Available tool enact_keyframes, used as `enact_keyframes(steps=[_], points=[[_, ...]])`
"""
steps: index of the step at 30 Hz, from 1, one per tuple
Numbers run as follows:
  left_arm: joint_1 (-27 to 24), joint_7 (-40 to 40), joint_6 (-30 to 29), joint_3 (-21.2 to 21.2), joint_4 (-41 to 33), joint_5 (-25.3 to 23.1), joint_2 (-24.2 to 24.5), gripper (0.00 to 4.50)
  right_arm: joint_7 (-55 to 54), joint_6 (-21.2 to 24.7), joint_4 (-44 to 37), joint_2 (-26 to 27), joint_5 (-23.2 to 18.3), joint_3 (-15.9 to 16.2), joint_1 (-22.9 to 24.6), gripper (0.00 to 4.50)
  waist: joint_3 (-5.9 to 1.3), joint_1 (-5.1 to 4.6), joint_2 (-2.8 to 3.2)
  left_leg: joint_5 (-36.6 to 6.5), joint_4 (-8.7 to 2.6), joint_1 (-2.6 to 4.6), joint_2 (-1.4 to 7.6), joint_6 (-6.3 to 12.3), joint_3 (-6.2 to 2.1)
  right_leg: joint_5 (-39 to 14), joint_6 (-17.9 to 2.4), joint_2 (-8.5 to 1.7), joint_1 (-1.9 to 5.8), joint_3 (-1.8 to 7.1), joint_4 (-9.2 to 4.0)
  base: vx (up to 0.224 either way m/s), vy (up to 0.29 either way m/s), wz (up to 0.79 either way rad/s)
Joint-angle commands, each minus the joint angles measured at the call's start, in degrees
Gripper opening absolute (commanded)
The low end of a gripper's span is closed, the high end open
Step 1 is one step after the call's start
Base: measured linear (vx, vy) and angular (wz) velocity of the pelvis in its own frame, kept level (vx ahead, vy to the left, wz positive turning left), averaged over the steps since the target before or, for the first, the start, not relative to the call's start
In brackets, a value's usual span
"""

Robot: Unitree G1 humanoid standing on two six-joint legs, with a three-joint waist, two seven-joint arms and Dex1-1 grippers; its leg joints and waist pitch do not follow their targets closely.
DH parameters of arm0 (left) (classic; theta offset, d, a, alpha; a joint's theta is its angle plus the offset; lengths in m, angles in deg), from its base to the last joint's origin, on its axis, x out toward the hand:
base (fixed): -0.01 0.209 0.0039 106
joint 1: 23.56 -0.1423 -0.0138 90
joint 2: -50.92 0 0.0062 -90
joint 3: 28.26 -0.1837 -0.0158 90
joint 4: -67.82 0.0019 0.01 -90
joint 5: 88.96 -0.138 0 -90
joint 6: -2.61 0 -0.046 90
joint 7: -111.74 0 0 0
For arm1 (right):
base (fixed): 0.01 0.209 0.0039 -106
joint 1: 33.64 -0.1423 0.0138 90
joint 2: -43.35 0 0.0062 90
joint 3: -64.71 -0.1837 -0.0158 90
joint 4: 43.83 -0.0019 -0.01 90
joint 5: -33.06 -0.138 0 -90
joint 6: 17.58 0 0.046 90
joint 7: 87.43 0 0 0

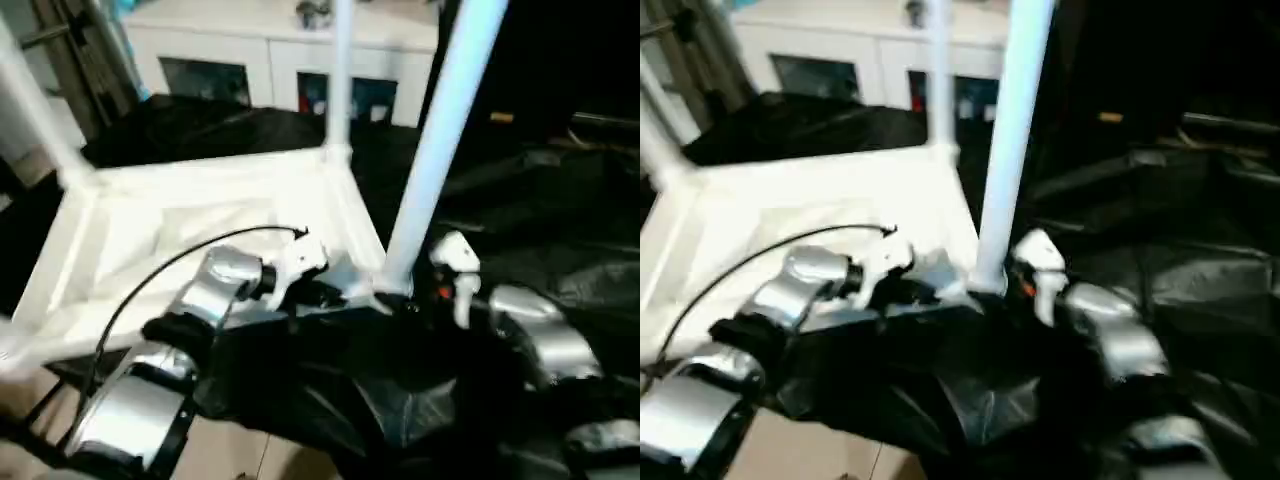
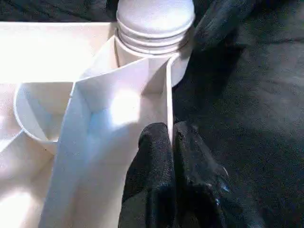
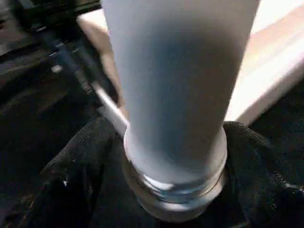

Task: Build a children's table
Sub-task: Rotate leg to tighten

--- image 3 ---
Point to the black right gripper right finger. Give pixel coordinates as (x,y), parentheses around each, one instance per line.
(266,190)

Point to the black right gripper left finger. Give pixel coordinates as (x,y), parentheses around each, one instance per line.
(76,185)

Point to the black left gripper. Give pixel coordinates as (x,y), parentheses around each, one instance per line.
(54,42)

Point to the white plastic table leg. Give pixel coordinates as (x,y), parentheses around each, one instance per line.
(178,83)

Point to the black mat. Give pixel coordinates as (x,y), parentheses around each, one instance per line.
(35,118)

